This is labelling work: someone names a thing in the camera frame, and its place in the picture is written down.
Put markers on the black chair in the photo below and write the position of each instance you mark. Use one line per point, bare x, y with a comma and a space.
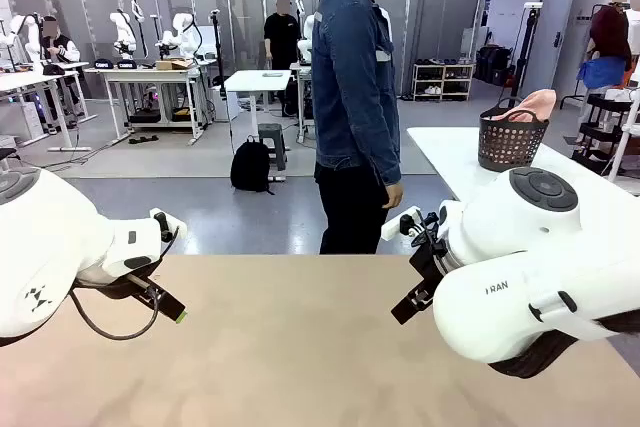
6, 153

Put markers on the flat cardboard box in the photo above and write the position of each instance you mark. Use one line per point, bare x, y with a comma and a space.
172, 65

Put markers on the blue cloth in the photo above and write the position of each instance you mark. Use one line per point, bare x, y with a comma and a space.
602, 72

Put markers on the black backpack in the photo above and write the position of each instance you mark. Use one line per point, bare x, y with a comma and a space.
250, 167

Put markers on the white shoe rack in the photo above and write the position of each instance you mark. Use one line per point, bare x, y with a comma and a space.
442, 65

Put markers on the black perforated laundry basket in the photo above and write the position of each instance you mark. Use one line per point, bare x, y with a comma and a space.
505, 147

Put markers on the white table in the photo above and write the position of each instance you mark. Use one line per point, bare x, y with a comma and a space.
450, 157

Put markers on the person's right hand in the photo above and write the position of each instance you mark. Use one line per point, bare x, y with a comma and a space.
393, 196

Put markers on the pink towel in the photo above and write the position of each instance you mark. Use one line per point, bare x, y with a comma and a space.
537, 102

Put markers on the person in denim jacket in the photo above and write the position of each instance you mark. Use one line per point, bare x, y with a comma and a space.
350, 97

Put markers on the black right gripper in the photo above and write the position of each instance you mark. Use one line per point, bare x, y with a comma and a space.
430, 264

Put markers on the black utility cart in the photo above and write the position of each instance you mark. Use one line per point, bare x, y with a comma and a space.
607, 103

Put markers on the black tripod stand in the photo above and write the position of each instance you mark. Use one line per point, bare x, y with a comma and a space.
525, 57

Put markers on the black camera pole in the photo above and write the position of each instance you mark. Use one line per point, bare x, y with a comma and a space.
216, 47

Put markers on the long white robot desk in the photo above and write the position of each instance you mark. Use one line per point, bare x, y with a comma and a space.
150, 73

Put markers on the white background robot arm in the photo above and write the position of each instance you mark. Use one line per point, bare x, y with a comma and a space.
307, 42
122, 29
31, 34
186, 29

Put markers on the small white standing desk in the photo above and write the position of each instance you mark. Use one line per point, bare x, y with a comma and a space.
257, 81

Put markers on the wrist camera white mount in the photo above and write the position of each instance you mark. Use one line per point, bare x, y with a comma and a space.
395, 227
178, 229

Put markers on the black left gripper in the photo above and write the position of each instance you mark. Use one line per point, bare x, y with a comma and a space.
115, 289

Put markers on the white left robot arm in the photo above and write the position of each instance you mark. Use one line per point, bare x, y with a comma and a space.
50, 247

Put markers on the person in black clothes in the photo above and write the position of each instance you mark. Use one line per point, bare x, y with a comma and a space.
282, 37

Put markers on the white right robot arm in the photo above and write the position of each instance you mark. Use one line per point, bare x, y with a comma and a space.
500, 297

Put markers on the black printed cap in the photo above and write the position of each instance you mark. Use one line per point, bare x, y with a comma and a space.
103, 64
127, 65

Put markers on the person in varsity jacket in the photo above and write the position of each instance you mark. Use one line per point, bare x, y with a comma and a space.
60, 47

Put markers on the grey plastic stool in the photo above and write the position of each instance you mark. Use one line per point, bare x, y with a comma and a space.
272, 129

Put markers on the black luggage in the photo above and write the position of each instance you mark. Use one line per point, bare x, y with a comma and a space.
492, 64

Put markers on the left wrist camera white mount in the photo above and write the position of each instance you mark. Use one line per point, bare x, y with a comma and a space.
178, 229

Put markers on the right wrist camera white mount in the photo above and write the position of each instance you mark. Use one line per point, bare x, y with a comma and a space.
395, 227

